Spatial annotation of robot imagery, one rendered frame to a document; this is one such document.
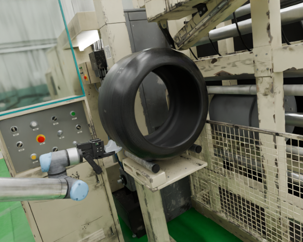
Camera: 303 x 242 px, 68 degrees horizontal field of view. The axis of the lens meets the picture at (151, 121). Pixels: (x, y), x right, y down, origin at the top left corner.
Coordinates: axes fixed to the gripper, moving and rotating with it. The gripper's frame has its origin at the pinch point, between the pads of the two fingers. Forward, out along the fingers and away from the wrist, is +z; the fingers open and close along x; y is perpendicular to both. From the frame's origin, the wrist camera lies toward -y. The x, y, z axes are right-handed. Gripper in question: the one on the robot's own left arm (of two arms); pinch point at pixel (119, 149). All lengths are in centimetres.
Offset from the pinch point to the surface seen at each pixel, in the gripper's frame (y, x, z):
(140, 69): 37.6, -11.8, 9.2
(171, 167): -18.0, 0.4, 30.5
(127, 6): 372, 930, 466
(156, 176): -14.6, -11.1, 13.3
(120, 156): -12.1, 23.4, 9.0
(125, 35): 59, 26, 21
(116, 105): 22.9, -9.2, -2.8
